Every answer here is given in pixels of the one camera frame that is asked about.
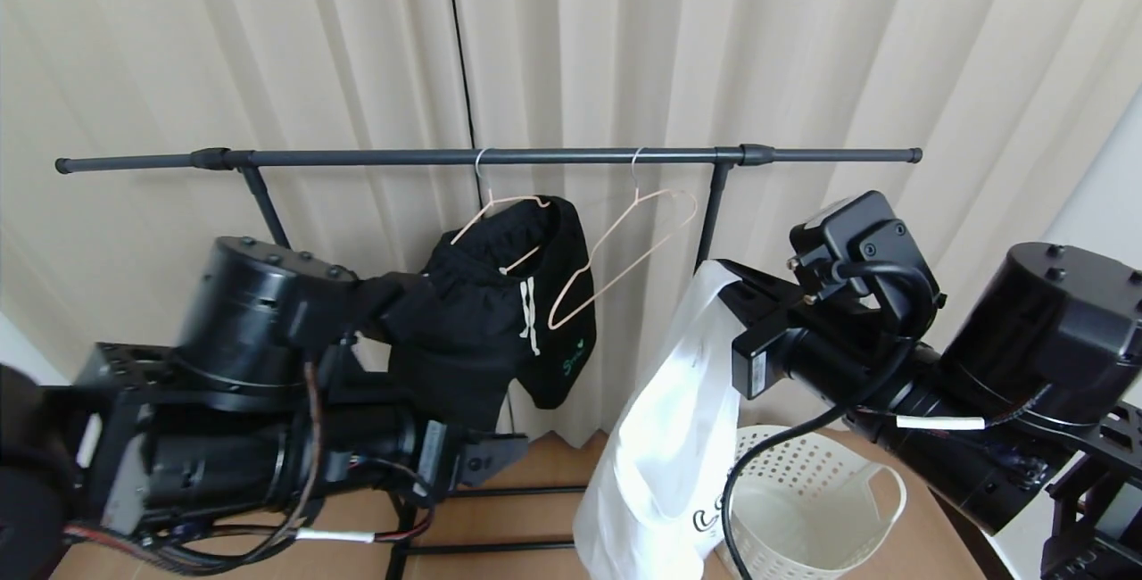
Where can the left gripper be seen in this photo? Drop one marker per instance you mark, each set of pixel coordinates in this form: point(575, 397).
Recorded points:
point(384, 451)

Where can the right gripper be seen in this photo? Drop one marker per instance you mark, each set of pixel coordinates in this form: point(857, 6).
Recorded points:
point(821, 357)

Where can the black shorts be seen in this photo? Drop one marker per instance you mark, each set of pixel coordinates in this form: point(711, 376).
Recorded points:
point(464, 339)

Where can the white garment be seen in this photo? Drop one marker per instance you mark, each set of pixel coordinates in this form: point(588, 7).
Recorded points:
point(669, 437)

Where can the pink clothes hanger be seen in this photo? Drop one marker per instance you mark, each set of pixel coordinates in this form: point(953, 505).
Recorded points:
point(486, 202)
point(638, 196)

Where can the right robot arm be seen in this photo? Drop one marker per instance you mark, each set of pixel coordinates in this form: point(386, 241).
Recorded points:
point(1053, 330)

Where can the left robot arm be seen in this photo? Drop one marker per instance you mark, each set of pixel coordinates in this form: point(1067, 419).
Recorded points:
point(241, 312)

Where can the white laundry basket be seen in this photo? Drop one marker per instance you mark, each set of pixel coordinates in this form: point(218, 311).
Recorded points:
point(803, 517)

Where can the black clothes rack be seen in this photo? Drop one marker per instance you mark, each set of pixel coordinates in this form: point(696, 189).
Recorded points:
point(357, 157)

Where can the beige curtain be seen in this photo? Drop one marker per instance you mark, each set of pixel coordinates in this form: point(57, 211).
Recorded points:
point(268, 45)

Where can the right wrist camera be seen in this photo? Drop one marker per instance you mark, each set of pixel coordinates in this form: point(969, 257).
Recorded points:
point(865, 241)

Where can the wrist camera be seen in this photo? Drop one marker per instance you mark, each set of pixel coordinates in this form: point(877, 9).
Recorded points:
point(375, 303)
point(865, 241)

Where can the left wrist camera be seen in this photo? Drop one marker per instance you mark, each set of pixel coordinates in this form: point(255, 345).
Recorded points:
point(375, 303)

